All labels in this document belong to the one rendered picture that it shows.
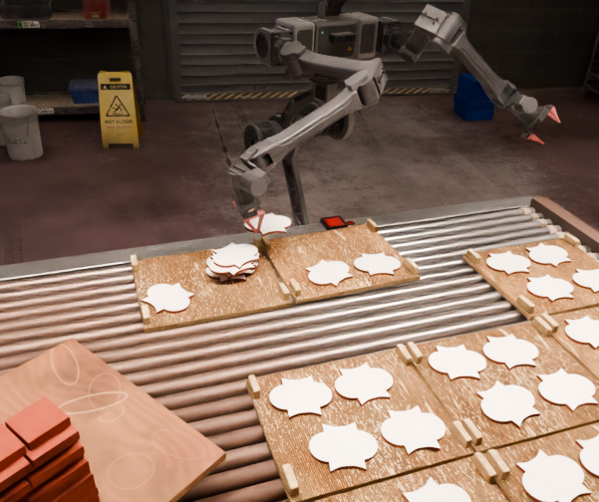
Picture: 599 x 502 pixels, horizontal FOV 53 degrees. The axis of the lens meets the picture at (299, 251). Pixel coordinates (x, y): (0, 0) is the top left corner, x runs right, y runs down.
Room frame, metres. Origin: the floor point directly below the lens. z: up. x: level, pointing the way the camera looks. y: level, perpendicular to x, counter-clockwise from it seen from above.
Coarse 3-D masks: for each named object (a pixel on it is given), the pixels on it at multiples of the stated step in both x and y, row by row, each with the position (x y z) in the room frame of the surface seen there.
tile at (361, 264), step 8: (368, 256) 1.63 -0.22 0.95; (376, 256) 1.63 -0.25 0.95; (384, 256) 1.63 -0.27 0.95; (360, 264) 1.58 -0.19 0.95; (368, 264) 1.58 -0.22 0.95; (376, 264) 1.58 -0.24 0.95; (384, 264) 1.59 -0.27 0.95; (392, 264) 1.59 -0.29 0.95; (400, 264) 1.59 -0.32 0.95; (368, 272) 1.55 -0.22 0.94; (376, 272) 1.54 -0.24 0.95; (384, 272) 1.54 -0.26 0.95; (392, 272) 1.54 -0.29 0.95
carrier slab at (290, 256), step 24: (288, 240) 1.72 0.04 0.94; (312, 240) 1.73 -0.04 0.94; (336, 240) 1.74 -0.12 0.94; (360, 240) 1.75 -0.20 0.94; (384, 240) 1.75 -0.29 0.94; (288, 264) 1.58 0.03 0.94; (312, 264) 1.58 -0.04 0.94; (288, 288) 1.45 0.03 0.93; (312, 288) 1.45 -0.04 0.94; (336, 288) 1.46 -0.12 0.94; (360, 288) 1.47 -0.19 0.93
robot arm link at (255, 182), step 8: (248, 152) 1.62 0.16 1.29; (256, 152) 1.61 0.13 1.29; (248, 160) 1.60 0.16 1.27; (256, 168) 1.57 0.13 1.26; (248, 176) 1.53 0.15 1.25; (256, 176) 1.52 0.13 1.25; (264, 176) 1.53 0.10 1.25; (240, 184) 1.54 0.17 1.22; (248, 184) 1.51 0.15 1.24; (256, 184) 1.51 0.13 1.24; (264, 184) 1.53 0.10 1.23; (256, 192) 1.51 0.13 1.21
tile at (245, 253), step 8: (224, 248) 1.56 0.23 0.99; (232, 248) 1.56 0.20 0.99; (240, 248) 1.57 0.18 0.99; (248, 248) 1.57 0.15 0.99; (256, 248) 1.57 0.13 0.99; (216, 256) 1.51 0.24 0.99; (224, 256) 1.52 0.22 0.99; (232, 256) 1.52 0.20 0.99; (240, 256) 1.52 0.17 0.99; (248, 256) 1.52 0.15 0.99; (216, 264) 1.48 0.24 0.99; (224, 264) 1.47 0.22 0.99; (232, 264) 1.47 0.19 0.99; (240, 264) 1.48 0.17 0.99
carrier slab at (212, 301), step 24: (144, 264) 1.54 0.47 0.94; (168, 264) 1.55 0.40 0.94; (192, 264) 1.55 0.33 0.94; (264, 264) 1.57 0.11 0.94; (144, 288) 1.42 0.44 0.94; (192, 288) 1.43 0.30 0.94; (216, 288) 1.43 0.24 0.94; (240, 288) 1.44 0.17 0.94; (264, 288) 1.44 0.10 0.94; (192, 312) 1.31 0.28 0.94; (216, 312) 1.32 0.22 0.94; (240, 312) 1.32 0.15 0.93
